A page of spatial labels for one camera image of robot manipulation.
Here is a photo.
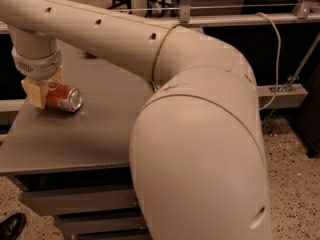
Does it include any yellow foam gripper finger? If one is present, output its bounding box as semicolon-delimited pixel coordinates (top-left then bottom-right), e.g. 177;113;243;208
48;67;63;91
21;78;49;109

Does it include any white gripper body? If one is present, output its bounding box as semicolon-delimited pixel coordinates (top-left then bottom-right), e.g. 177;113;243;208
12;48;62;80

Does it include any red coke can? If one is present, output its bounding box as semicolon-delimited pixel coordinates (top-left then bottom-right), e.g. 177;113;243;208
46;84;83;112

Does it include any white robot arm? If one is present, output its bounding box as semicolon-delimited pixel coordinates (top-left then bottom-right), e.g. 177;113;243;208
0;0;272;240

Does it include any grey drawer cabinet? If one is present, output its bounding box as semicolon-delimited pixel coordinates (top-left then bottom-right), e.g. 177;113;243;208
1;41;158;237

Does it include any top grey drawer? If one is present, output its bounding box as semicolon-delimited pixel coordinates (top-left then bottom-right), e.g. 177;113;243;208
20;185;136;216

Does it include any grey drawer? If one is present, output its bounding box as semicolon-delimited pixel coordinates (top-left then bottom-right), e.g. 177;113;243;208
54;214;145;235
20;185;136;216
76;230;152;240

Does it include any black leather shoe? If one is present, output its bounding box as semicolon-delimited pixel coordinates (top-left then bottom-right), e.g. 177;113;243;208
0;213;26;240

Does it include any middle grey drawer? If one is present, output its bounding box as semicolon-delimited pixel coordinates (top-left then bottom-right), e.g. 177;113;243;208
54;214;145;235

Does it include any bottom grey drawer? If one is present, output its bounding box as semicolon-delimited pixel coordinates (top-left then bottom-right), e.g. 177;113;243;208
76;230;152;240

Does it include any grey metal railing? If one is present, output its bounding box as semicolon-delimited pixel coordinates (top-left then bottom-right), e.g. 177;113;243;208
0;0;320;35

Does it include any white cable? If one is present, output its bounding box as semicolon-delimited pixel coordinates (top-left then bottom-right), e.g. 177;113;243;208
255;12;282;112

